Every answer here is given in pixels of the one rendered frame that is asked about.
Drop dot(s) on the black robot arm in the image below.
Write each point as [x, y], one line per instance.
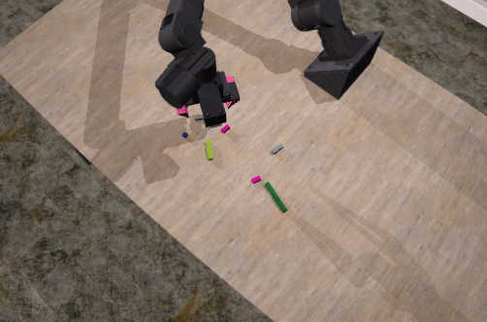
[179, 36]

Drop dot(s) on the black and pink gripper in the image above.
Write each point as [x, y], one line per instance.
[230, 94]

